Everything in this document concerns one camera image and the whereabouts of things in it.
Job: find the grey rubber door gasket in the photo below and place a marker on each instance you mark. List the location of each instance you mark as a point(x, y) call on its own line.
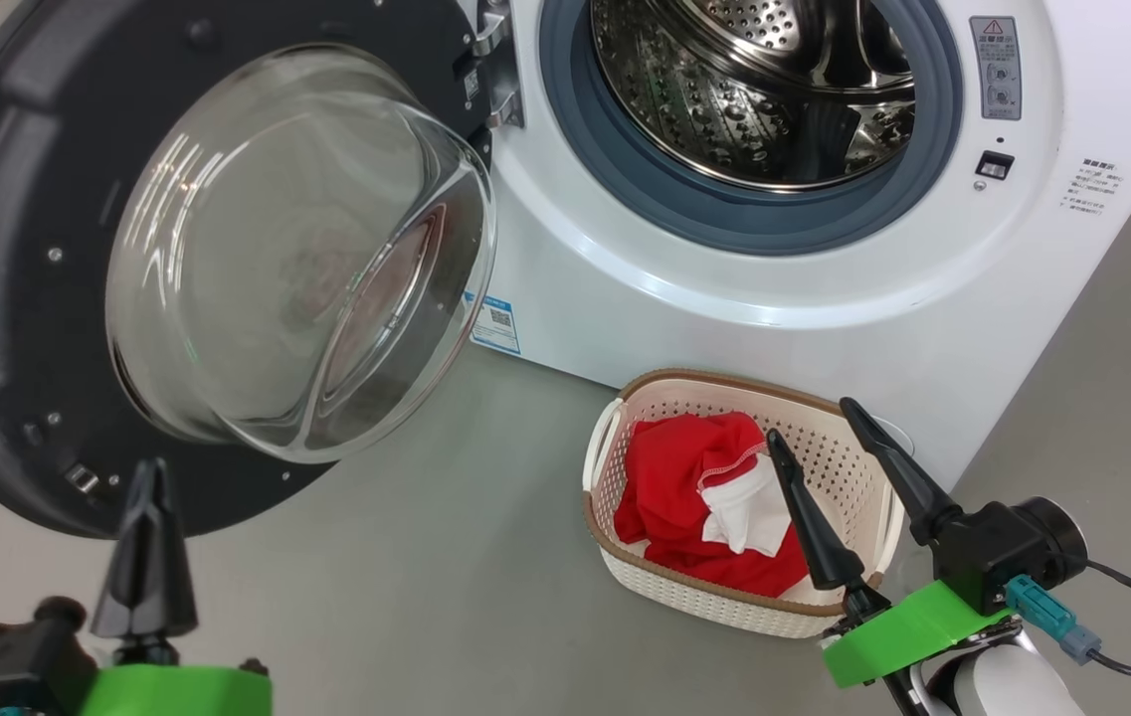
point(744, 219)

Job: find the blue white energy label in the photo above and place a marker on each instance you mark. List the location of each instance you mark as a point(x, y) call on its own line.
point(495, 323)

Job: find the black door latch socket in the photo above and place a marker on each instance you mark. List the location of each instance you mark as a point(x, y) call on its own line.
point(994, 165)

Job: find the black glass washing machine door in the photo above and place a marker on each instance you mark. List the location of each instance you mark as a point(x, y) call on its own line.
point(18, 298)

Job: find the grey warning label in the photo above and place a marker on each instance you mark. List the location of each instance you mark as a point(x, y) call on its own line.
point(996, 68)

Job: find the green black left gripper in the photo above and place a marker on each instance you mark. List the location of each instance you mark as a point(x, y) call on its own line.
point(177, 694)

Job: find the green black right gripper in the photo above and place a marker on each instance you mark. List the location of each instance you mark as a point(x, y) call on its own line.
point(903, 631)

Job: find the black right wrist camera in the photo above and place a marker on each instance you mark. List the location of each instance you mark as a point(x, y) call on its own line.
point(1013, 542)

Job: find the cream perforated laundry basket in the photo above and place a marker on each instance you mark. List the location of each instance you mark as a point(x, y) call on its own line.
point(853, 457)

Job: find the metal door hinge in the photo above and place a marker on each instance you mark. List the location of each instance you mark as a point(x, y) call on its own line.
point(497, 70)

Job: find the steel perforated drum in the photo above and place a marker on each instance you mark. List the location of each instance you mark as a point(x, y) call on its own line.
point(724, 89)

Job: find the white washing machine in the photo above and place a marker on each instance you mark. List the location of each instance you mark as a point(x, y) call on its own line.
point(824, 298)

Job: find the red and white garment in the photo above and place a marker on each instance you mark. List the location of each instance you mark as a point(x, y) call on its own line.
point(669, 487)

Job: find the white text notice sticker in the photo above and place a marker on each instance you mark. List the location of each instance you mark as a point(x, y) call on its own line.
point(1092, 187)

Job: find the round white filter cover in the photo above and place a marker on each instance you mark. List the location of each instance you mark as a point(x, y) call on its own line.
point(895, 433)

